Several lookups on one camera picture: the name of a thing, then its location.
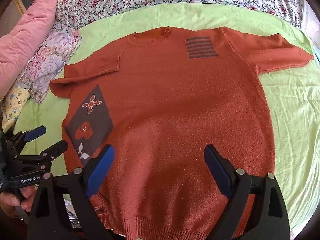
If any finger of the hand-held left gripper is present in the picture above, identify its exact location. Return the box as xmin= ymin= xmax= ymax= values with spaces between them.
xmin=37 ymin=140 xmax=69 ymax=173
xmin=10 ymin=126 xmax=47 ymax=151

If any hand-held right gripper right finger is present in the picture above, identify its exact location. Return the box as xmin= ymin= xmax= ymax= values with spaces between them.
xmin=203 ymin=144 xmax=291 ymax=240

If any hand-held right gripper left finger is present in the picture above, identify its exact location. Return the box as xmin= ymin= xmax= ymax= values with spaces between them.
xmin=26 ymin=144 xmax=116 ymax=240

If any orange knit sweater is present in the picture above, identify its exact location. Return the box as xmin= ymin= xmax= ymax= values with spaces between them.
xmin=49 ymin=26 xmax=314 ymax=239

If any person's left hand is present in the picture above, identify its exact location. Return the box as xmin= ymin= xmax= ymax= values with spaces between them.
xmin=0 ymin=185 xmax=36 ymax=218

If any yellow cartoon print cloth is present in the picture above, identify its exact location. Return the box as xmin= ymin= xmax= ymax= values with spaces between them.
xmin=1 ymin=86 xmax=32 ymax=132

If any purple floral ruffled cloth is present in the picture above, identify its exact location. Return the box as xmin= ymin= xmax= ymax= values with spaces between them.
xmin=15 ymin=21 xmax=83 ymax=105

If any light green bed sheet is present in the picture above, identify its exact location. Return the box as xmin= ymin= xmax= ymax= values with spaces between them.
xmin=13 ymin=1 xmax=320 ymax=230

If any pink blanket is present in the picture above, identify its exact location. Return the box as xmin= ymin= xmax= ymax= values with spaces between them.
xmin=0 ymin=0 xmax=68 ymax=100

